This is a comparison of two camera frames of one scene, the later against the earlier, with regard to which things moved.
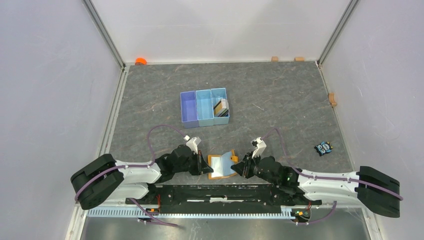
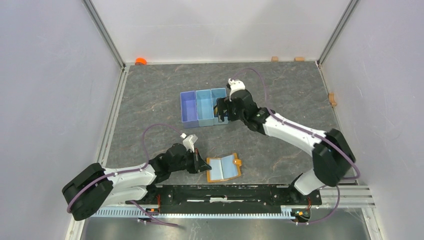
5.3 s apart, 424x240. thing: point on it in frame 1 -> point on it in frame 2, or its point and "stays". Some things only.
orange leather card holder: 221,165 stays
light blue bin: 217,94 stays
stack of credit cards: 221,109 stays
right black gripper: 249,162 -> 222,104
